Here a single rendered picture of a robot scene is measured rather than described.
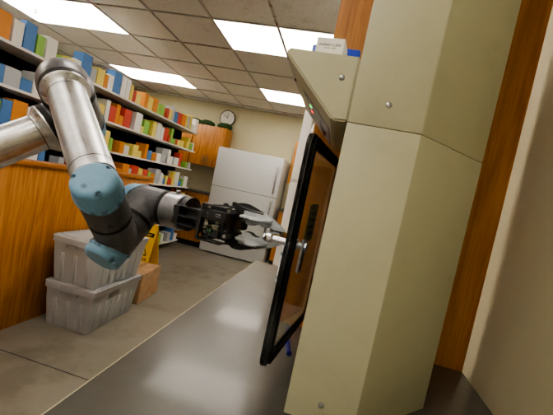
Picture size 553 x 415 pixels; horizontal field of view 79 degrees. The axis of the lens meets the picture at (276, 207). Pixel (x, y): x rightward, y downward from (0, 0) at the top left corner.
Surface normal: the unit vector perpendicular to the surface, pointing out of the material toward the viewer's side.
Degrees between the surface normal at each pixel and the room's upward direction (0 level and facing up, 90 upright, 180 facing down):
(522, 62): 90
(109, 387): 0
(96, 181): 50
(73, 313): 96
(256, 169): 90
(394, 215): 90
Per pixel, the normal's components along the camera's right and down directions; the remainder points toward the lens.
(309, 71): -0.18, 0.01
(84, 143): 0.23, -0.61
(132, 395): 0.21, -0.98
